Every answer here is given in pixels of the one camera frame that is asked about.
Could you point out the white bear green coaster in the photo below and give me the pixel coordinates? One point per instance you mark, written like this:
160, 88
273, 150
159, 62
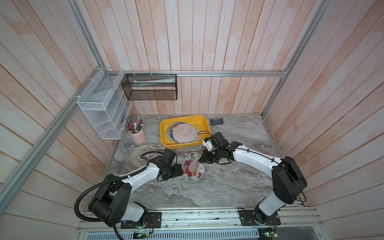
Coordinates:
136, 159

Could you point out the grey hole punch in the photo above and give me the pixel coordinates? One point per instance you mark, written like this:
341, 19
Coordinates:
216, 121

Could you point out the floral rose round coaster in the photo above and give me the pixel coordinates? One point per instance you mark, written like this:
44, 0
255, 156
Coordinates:
193, 170

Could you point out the blue bear car coaster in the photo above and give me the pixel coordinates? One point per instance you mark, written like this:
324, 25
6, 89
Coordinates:
171, 128

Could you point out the black wire mesh basket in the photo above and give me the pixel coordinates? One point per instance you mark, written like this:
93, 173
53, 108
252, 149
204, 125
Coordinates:
150, 87

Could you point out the pink pen cup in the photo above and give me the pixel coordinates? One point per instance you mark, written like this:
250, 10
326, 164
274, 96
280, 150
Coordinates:
135, 130

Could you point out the yellow plastic storage box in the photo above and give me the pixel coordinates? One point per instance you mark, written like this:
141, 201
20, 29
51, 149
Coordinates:
199, 122

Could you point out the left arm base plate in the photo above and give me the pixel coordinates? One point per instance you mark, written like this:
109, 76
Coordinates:
153, 220

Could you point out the white wire mesh shelf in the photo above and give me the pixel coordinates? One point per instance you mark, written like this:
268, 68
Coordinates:
104, 103

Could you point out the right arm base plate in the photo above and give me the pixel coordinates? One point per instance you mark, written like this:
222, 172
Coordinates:
258, 218

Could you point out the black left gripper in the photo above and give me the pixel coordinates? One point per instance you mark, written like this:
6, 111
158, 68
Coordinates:
178, 171

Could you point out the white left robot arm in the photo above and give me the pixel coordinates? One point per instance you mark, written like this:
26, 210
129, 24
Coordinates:
111, 202

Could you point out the large pink unicorn coaster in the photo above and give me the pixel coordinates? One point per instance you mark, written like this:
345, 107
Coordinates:
185, 133

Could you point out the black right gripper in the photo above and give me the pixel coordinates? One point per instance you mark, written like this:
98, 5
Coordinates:
206, 159

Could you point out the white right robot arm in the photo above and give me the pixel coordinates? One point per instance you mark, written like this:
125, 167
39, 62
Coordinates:
288, 180

